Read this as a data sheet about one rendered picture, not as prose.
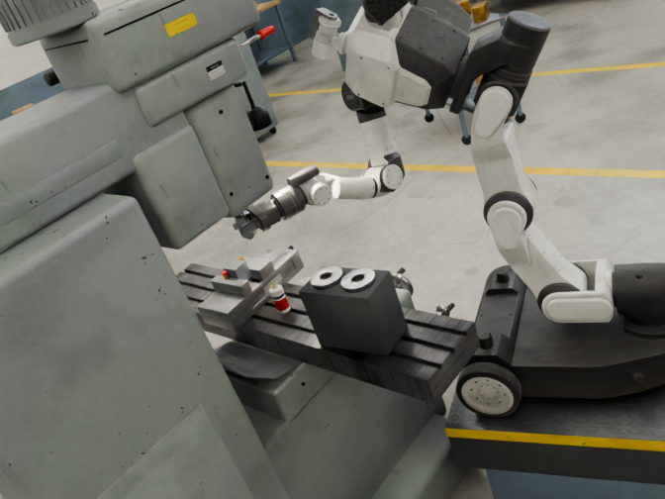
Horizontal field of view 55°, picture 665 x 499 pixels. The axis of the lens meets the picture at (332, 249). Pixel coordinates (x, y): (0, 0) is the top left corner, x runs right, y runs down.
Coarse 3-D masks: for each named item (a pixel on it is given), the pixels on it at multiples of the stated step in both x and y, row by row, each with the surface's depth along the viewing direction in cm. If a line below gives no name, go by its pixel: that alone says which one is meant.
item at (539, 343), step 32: (512, 288) 226; (640, 288) 188; (480, 320) 220; (512, 320) 214; (544, 320) 213; (640, 320) 192; (480, 352) 203; (512, 352) 203; (544, 352) 200; (576, 352) 196; (608, 352) 192; (640, 352) 188; (544, 384) 199; (576, 384) 195; (608, 384) 191; (640, 384) 191
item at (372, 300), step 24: (312, 288) 168; (336, 288) 164; (360, 288) 159; (384, 288) 162; (312, 312) 171; (336, 312) 165; (360, 312) 160; (384, 312) 162; (336, 336) 171; (360, 336) 166; (384, 336) 163
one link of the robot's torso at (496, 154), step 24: (480, 96) 172; (504, 96) 167; (480, 120) 173; (504, 120) 172; (480, 144) 178; (504, 144) 176; (480, 168) 185; (504, 168) 183; (504, 192) 186; (528, 192) 188; (528, 216) 186
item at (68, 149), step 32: (64, 96) 145; (96, 96) 139; (128, 96) 144; (0, 128) 135; (32, 128) 130; (64, 128) 134; (96, 128) 139; (128, 128) 145; (160, 128) 151; (0, 160) 126; (32, 160) 130; (64, 160) 135; (96, 160) 140; (128, 160) 146; (0, 192) 126; (32, 192) 130; (64, 192) 136; (96, 192) 141; (0, 224) 127; (32, 224) 131
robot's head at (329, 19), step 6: (318, 12) 179; (324, 12) 179; (330, 12) 180; (324, 18) 178; (330, 18) 178; (336, 18) 179; (330, 24) 177; (336, 24) 178; (312, 30) 183; (312, 36) 184
